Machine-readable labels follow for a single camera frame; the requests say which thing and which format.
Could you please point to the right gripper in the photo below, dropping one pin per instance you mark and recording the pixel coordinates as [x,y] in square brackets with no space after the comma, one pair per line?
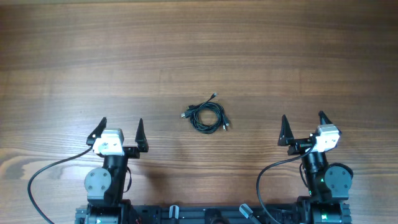
[299,145]

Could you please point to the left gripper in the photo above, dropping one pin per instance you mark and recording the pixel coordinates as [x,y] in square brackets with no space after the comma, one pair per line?
[132,152]

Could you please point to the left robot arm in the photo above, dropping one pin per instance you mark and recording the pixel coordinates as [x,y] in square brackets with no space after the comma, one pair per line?
[105,185]

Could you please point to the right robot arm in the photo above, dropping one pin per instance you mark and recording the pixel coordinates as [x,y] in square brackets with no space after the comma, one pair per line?
[328,184]

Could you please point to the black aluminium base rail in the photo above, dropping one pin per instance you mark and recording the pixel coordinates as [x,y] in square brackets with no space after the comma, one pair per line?
[279,213]

